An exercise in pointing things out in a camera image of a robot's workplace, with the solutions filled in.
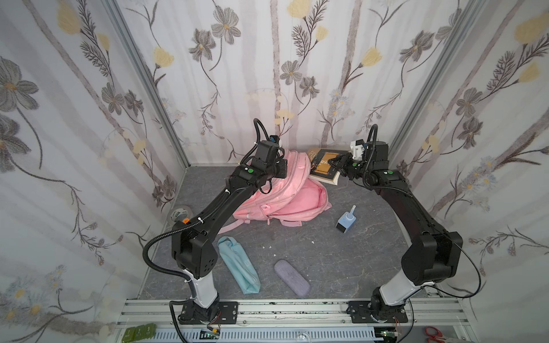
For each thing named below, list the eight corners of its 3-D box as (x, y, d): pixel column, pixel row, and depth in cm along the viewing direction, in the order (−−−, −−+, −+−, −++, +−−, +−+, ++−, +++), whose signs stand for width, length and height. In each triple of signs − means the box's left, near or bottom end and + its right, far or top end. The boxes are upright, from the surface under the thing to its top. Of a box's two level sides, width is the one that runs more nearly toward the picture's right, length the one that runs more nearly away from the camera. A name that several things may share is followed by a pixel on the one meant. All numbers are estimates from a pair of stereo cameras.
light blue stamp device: (342, 236, 95) (347, 228, 90) (333, 228, 98) (337, 220, 92) (358, 220, 101) (363, 211, 95) (349, 213, 103) (354, 204, 97)
